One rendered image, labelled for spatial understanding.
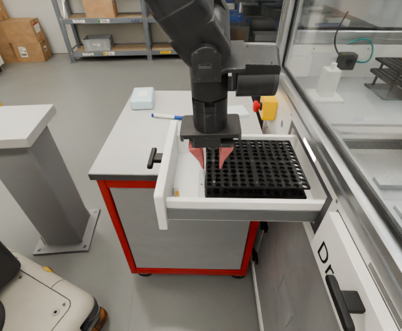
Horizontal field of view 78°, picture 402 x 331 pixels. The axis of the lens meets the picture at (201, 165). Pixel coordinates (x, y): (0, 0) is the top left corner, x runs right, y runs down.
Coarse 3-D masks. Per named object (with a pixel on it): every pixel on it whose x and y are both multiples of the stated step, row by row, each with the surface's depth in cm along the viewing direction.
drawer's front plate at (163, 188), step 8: (176, 120) 68; (176, 128) 67; (168, 136) 62; (176, 136) 67; (168, 144) 59; (176, 144) 67; (168, 152) 57; (176, 152) 68; (168, 160) 55; (176, 160) 68; (160, 168) 52; (168, 168) 53; (160, 176) 51; (168, 176) 53; (160, 184) 49; (168, 184) 54; (160, 192) 47; (168, 192) 54; (160, 200) 47; (160, 208) 49; (160, 216) 50; (160, 224) 52; (168, 224) 54
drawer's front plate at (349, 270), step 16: (336, 224) 42; (320, 240) 47; (336, 240) 41; (352, 240) 39; (336, 256) 41; (352, 256) 37; (320, 272) 46; (336, 272) 41; (352, 272) 36; (368, 272) 35; (352, 288) 36; (368, 288) 34; (368, 304) 33; (384, 304) 32; (368, 320) 33; (384, 320) 31
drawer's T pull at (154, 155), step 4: (152, 148) 61; (156, 148) 61; (152, 152) 59; (152, 156) 58; (156, 156) 58; (160, 156) 58; (148, 160) 57; (152, 160) 57; (156, 160) 58; (160, 160) 58; (148, 164) 56; (152, 164) 57; (148, 168) 56
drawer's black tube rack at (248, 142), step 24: (240, 144) 64; (264, 144) 64; (288, 144) 64; (216, 168) 61; (240, 168) 61; (264, 168) 61; (288, 168) 60; (216, 192) 55; (240, 192) 55; (264, 192) 55; (288, 192) 55
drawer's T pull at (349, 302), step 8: (328, 280) 36; (336, 280) 36; (328, 288) 36; (336, 288) 35; (336, 296) 34; (344, 296) 34; (352, 296) 34; (336, 304) 34; (344, 304) 34; (352, 304) 34; (360, 304) 34; (344, 312) 33; (352, 312) 33; (360, 312) 33; (344, 320) 32; (352, 320) 32; (344, 328) 32; (352, 328) 31
